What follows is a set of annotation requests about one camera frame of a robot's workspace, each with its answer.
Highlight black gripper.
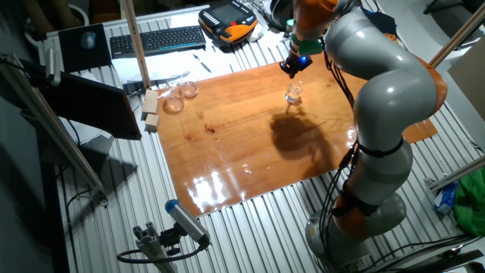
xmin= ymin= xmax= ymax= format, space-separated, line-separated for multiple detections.
xmin=279 ymin=51 xmax=314 ymax=80

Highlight clear glass stirring rod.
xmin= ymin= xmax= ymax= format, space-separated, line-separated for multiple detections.
xmin=289 ymin=77 xmax=302 ymax=100

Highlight glass beaker with water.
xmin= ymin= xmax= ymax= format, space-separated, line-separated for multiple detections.
xmin=284 ymin=80 xmax=304 ymax=105

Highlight empty glass beaker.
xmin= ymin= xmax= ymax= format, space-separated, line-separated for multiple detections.
xmin=180 ymin=80 xmax=199 ymax=99
xmin=164 ymin=81 xmax=186 ymax=114

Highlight white tissue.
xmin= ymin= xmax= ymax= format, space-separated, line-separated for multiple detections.
xmin=261 ymin=30 xmax=287 ymax=49

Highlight white rounded plastic object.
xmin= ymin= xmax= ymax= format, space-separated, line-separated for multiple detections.
xmin=246 ymin=24 xmax=264 ymax=42

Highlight black filament spool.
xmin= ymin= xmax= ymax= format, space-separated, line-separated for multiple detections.
xmin=264 ymin=0 xmax=296 ymax=33

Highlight orange and black teach pendant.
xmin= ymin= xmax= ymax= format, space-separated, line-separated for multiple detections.
xmin=198 ymin=0 xmax=258 ymax=47

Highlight black pen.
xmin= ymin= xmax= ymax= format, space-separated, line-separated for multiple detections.
xmin=192 ymin=53 xmax=212 ymax=74

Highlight glossy wooden board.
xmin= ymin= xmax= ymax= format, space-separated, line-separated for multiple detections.
xmin=155 ymin=47 xmax=439 ymax=218

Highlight white paper sheets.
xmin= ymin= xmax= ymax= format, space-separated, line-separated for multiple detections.
xmin=111 ymin=49 xmax=247 ymax=85

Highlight black computer keyboard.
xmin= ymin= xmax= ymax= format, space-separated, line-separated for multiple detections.
xmin=109 ymin=25 xmax=208 ymax=60

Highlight black office chair base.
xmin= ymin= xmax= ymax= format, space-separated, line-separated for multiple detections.
xmin=422 ymin=0 xmax=485 ymax=16

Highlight brown cardboard box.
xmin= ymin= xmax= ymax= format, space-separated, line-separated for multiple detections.
xmin=446 ymin=36 xmax=485 ymax=122

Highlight black flat monitor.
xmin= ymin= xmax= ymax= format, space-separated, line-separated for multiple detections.
xmin=39 ymin=71 xmax=143 ymax=141

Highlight aluminium profile bar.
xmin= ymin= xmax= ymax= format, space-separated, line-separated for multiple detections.
xmin=424 ymin=155 xmax=485 ymax=193

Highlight blue and white tissue pack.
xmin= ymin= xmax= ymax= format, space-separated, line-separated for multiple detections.
xmin=433 ymin=180 xmax=459 ymax=215

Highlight grey computer mouse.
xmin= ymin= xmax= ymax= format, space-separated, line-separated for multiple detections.
xmin=81 ymin=30 xmax=97 ymax=50

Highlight white round bucket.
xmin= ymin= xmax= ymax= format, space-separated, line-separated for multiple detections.
xmin=67 ymin=3 xmax=90 ymax=27

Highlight black mouse pad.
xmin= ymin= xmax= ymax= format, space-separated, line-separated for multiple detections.
xmin=58 ymin=23 xmax=113 ymax=73

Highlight green cloth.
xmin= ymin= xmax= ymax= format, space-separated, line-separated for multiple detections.
xmin=452 ymin=168 xmax=485 ymax=238

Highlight long grey aluminium strut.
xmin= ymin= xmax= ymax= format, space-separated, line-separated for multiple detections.
xmin=0 ymin=52 xmax=109 ymax=206

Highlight metal spoon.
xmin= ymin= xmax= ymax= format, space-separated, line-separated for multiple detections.
xmin=435 ymin=237 xmax=482 ymax=259

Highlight black flat bar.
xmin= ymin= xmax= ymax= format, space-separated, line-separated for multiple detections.
xmin=390 ymin=248 xmax=485 ymax=273

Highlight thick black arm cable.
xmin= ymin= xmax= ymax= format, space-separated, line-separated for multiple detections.
xmin=318 ymin=142 xmax=359 ymax=266

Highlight wooden frame pole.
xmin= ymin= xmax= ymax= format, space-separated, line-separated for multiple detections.
xmin=430 ymin=2 xmax=485 ymax=69
xmin=123 ymin=0 xmax=152 ymax=90

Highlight silver camera with blue cap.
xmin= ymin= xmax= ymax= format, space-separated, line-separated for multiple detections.
xmin=164 ymin=199 xmax=211 ymax=247

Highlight short aluminium profile post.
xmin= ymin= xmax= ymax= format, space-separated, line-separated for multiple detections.
xmin=132 ymin=221 xmax=179 ymax=273

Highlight black camera cable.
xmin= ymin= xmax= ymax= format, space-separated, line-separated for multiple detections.
xmin=116 ymin=242 xmax=208 ymax=265

